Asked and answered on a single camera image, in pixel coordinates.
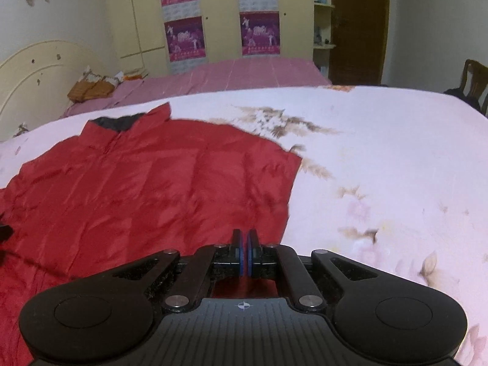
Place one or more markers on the pink striped bed sheet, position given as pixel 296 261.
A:
pixel 247 76

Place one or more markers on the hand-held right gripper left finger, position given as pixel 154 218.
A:
pixel 239 253

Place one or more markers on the red padded jacket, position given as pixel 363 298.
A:
pixel 152 198

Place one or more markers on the floral white bed sheet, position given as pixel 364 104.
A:
pixel 381 160

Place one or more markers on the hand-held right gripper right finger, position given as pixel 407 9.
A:
pixel 250 253

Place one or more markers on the dark wooden chair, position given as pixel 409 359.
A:
pixel 472 84

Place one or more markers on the orange woven bag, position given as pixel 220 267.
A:
pixel 91 87

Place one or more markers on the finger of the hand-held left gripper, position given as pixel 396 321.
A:
pixel 5 232

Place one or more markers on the cream bed headboard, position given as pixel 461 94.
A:
pixel 34 84

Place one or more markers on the yellow wardrobe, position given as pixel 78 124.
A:
pixel 221 15

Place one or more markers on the brown wooden door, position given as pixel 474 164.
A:
pixel 356 26

